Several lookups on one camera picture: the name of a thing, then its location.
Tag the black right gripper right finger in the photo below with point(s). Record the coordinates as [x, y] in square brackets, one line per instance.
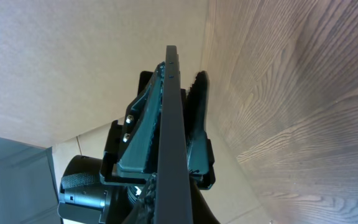
[200, 209]

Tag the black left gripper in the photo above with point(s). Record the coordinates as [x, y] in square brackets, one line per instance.
[131, 151]

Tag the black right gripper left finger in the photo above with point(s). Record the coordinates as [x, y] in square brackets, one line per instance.
[144, 208]

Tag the blue Samsung Galaxy smartphone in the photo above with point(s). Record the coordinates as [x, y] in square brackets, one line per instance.
[173, 196]

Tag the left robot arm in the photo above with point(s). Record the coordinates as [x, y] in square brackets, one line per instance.
[84, 198]

